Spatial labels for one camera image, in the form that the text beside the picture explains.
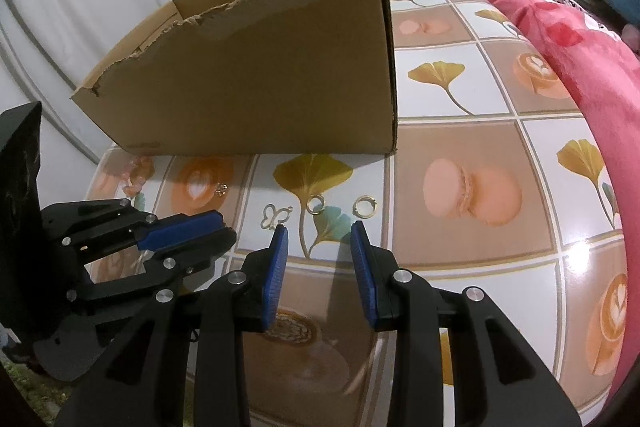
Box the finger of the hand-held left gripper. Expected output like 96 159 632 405
42 199 224 265
67 229 238 318

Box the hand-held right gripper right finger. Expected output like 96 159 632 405
350 221 583 427

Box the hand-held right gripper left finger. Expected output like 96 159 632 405
55 224 291 427

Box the gold butterfly earring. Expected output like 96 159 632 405
259 204 294 231

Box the brown cardboard box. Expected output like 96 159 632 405
70 0 399 156

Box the tile pattern tablecloth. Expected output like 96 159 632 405
82 0 632 427

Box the green shaggy rug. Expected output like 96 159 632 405
0 357 68 427

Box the white curtain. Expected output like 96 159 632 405
0 0 187 162

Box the pink floral blanket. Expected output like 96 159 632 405
425 0 640 258

